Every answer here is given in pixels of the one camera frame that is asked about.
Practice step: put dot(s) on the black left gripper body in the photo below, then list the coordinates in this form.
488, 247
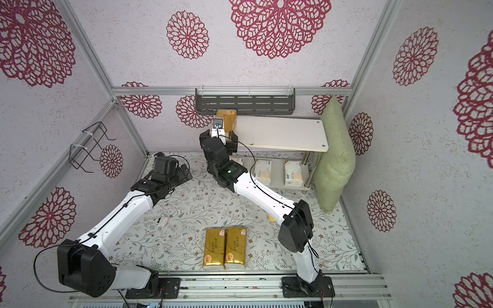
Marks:
179, 178

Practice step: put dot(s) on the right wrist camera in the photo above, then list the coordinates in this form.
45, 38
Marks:
218, 130

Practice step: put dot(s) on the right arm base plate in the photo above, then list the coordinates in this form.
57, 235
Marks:
295, 287

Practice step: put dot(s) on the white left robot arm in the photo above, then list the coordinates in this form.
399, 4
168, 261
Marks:
84, 264

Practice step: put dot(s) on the grey wall-mounted metal rack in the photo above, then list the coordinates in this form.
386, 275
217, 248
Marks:
249, 104

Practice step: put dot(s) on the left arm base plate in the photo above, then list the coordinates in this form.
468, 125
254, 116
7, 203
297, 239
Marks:
165, 288

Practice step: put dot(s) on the white tissue pack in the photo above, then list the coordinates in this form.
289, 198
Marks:
263, 171
239, 160
293, 173

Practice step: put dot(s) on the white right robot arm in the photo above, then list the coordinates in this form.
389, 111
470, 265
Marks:
294, 218

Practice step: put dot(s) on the floral table mat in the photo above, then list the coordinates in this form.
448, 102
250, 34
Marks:
171, 236

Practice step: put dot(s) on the gold tissue pack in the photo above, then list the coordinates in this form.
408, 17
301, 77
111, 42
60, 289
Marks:
235, 251
214, 249
229, 119

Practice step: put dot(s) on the black wire wall rack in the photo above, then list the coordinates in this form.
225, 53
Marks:
79, 153

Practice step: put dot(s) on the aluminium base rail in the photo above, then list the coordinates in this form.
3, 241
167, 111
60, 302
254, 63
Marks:
208, 287

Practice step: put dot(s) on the green pillow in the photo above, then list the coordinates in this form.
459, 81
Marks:
336, 166

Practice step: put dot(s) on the white two-tier shelf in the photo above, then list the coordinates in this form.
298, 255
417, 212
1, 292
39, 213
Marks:
258, 133

